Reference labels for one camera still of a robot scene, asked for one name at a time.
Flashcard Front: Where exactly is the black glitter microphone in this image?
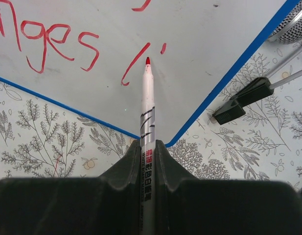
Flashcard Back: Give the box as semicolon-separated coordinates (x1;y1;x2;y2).
267;0;302;45

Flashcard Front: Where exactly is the blue framed whiteboard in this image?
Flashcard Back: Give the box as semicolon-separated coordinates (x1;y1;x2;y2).
0;0;297;146

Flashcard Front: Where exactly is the floral table mat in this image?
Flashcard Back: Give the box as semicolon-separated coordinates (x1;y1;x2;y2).
0;40;302;190

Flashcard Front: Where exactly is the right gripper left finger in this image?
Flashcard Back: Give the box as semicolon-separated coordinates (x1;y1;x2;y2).
0;141;140;235

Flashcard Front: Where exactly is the red whiteboard marker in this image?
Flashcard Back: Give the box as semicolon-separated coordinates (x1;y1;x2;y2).
139;57;156;235

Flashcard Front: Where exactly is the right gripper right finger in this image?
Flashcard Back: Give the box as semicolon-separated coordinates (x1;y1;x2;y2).
155;140;302;235

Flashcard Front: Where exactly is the black whiteboard stand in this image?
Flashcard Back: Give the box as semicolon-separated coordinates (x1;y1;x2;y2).
212;46;302;125

